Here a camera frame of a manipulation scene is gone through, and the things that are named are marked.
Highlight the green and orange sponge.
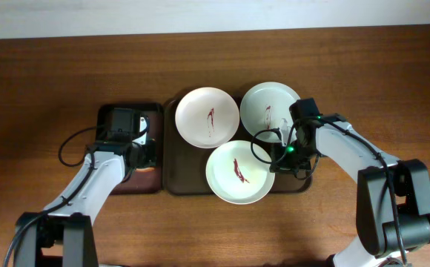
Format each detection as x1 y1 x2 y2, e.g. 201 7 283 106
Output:
136 139 157 173

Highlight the white plate front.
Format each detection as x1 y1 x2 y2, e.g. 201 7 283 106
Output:
205 140 275 205

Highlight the white plate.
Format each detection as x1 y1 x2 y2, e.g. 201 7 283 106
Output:
205 140 275 205
240 82 300 136
175 87 239 148

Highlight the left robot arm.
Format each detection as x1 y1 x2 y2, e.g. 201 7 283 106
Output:
3 139 156 266

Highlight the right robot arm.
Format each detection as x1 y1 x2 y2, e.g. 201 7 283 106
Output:
270 99 430 266

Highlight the black small sponge tray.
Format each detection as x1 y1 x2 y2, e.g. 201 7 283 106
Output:
96 102 163 195

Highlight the large brown serving tray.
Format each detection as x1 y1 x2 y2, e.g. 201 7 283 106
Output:
162 98 314 196

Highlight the left black cable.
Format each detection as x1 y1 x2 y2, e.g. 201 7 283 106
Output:
58 125 107 168

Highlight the black cable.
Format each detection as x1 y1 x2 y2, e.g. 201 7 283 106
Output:
250 116 409 266
58 125 107 168

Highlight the right black cable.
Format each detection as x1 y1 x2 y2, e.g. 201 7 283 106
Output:
250 116 409 266

